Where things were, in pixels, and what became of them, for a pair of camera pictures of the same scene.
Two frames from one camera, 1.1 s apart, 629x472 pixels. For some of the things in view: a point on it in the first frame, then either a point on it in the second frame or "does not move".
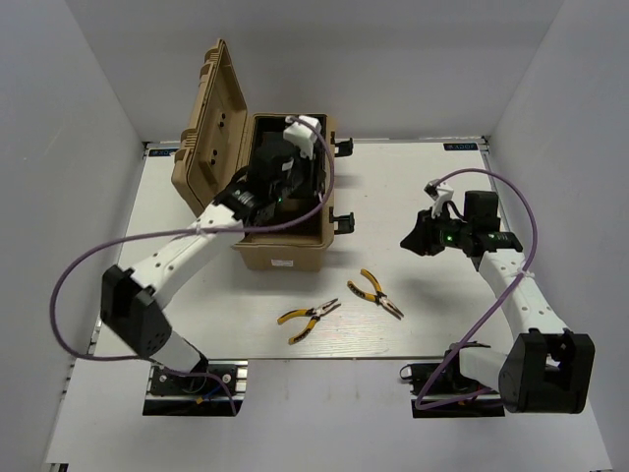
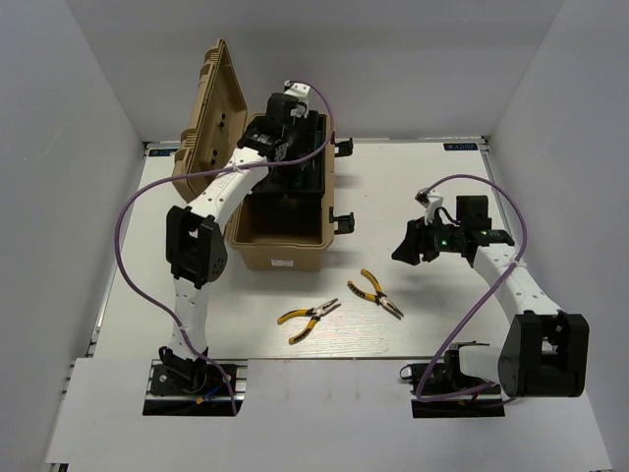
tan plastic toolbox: [218, 147] does not move
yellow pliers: [379, 297] does not move
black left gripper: [313, 175] to [304, 145]
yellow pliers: [314, 313] does not move
